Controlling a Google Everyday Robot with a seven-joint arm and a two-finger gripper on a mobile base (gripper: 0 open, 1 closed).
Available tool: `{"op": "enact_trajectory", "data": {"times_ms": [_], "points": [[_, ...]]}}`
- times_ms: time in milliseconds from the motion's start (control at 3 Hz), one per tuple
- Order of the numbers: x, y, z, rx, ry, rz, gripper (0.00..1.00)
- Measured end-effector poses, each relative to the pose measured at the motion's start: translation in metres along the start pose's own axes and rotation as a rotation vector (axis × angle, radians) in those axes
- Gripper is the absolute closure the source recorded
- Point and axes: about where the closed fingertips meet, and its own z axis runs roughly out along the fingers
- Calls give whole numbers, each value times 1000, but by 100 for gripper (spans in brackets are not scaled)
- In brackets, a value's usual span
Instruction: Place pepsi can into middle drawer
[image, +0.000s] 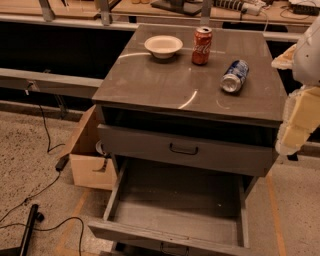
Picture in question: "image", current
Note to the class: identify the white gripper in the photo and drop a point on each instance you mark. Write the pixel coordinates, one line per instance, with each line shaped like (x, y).
(308, 59)

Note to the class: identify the blue pepsi can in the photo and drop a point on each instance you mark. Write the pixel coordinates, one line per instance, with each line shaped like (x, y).
(235, 76)

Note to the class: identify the grey top drawer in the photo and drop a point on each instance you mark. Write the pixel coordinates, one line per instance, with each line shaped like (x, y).
(212, 155)

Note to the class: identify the grey drawer cabinet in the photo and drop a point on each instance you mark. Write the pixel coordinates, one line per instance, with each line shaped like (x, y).
(174, 96)

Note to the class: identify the red coca cola can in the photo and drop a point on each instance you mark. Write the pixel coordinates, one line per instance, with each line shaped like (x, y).
(202, 45)

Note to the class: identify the open middle drawer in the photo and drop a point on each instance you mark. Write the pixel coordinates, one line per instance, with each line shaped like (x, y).
(176, 210)

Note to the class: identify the wooden background table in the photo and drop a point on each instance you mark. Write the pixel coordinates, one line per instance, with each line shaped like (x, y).
(279, 12)

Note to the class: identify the white bowl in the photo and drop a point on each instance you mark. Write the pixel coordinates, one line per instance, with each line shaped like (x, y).
(163, 46)

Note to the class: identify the cardboard box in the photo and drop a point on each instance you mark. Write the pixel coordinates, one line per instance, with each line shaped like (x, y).
(90, 168)

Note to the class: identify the black power adapter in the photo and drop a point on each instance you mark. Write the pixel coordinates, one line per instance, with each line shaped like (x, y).
(61, 163)

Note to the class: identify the black bar on floor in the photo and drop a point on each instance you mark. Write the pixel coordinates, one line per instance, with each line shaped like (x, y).
(22, 249)

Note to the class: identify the black drawer handle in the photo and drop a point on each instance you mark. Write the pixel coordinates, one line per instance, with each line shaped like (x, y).
(183, 149)

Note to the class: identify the grey metal rail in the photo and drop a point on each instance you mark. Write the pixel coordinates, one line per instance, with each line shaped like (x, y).
(74, 86)

